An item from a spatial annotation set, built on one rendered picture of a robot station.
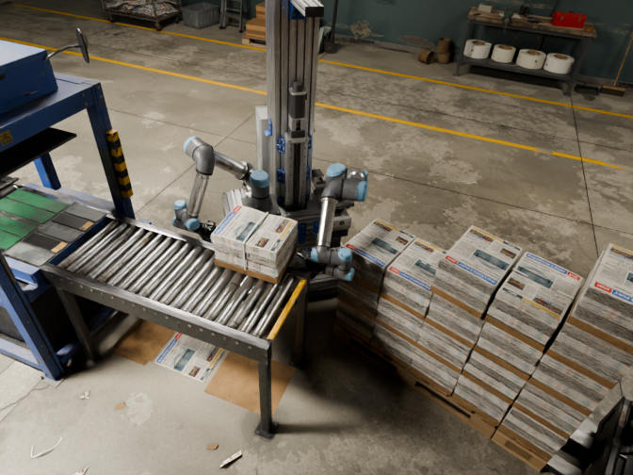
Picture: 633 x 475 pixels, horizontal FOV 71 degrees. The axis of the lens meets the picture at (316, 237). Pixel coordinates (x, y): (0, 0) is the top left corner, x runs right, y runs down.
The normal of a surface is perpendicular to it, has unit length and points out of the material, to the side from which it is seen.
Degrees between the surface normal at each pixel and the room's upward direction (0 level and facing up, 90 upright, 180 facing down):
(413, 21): 90
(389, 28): 90
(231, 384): 0
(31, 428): 0
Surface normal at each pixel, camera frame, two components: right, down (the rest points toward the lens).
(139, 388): 0.05, -0.77
